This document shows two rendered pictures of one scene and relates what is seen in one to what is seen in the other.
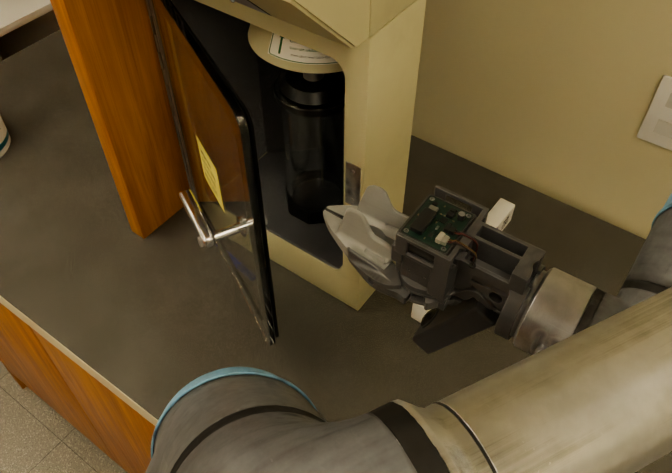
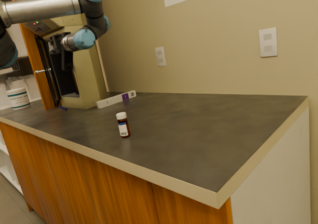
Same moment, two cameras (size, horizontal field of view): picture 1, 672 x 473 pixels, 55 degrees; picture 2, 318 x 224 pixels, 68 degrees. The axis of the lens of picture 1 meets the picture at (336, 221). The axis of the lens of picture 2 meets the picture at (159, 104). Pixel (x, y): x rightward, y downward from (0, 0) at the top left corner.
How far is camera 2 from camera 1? 1.12 m
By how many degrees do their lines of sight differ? 35
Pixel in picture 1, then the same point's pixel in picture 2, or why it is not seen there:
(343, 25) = (54, 19)
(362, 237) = (50, 47)
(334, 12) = not seen: hidden behind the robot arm
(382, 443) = not seen: outside the picture
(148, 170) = (48, 90)
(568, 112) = (146, 68)
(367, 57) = (65, 30)
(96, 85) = (33, 64)
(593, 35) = (142, 46)
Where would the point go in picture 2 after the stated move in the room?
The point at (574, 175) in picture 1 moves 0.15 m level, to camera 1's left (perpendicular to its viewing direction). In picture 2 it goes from (154, 85) to (132, 88)
